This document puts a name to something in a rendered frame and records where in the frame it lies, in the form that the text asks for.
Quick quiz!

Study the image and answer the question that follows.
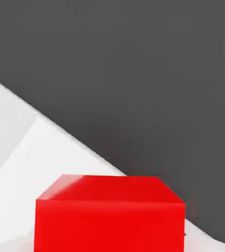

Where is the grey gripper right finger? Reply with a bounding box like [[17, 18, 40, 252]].
[[183, 219, 225, 252]]

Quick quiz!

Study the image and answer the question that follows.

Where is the small red cube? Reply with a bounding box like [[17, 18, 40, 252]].
[[33, 174, 186, 252]]

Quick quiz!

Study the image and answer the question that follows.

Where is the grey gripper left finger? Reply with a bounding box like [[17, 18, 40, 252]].
[[0, 233, 35, 252]]

